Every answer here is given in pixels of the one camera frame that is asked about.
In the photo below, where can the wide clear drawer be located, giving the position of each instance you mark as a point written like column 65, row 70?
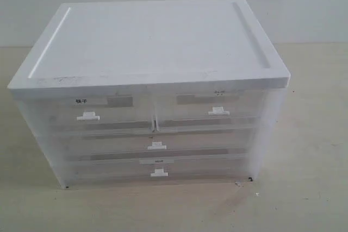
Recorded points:
column 235, row 166
column 193, row 140

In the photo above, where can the white translucent drawer cabinet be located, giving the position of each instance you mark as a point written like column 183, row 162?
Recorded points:
column 152, row 49

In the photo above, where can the top right clear drawer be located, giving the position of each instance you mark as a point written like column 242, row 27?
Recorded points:
column 207, row 111

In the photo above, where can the top left clear drawer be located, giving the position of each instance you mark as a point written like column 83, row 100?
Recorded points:
column 116, row 113

